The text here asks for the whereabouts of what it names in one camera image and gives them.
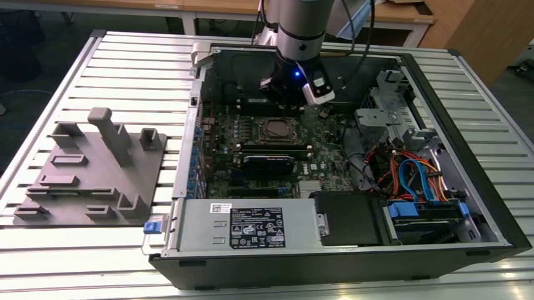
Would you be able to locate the blue case latch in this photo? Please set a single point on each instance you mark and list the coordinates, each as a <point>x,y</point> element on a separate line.
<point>151,228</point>

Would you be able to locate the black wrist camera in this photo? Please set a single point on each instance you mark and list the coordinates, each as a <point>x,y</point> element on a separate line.
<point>269,85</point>

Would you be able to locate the black RAM slot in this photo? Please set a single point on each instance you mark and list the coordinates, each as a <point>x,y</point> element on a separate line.
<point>275,147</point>
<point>254,114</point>
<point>254,110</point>
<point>302,155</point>
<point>275,151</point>
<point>253,104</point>
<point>275,144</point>
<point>253,107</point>

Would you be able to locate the blue disk carrier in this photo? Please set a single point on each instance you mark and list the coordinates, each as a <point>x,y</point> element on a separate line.
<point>402,210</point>

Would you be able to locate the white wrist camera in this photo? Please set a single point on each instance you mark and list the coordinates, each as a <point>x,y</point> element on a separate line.
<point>320,90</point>

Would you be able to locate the silver CPU green edge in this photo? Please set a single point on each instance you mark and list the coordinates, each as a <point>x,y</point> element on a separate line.
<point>278,128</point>

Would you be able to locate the silver coin battery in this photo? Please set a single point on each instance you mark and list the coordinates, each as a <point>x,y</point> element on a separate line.
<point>325,112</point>

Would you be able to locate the wooden desk white frame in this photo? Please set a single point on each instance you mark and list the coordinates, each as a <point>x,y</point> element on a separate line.
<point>125,3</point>
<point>401,15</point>

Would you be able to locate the black graphics card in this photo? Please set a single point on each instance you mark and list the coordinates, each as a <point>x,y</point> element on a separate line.
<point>267,167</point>

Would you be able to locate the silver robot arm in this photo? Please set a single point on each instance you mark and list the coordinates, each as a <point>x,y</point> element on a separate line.
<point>301,31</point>

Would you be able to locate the black plastic shroud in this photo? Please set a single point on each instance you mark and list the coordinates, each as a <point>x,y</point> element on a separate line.
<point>350,218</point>

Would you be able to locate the silver power supply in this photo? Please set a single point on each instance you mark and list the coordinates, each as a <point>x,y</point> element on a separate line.
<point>201,225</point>

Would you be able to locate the wooden cabinet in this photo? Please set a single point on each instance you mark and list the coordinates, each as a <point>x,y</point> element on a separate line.
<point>492,31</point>

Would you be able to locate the silver chipset heatsink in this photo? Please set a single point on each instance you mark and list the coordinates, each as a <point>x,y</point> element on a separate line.
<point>310,186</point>

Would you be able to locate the CPU socket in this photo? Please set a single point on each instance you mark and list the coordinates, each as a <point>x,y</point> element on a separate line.
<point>259,142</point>

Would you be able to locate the silver drive cage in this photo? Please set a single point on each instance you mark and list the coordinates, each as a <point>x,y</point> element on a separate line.
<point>369,117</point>

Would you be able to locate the black PC case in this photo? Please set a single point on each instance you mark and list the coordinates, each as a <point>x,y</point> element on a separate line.
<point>291,272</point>

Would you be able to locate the gray parts rack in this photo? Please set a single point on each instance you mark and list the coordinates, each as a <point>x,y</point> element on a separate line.
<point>105,187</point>

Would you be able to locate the green motherboard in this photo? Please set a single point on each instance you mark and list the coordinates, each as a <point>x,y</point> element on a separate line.
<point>334,156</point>

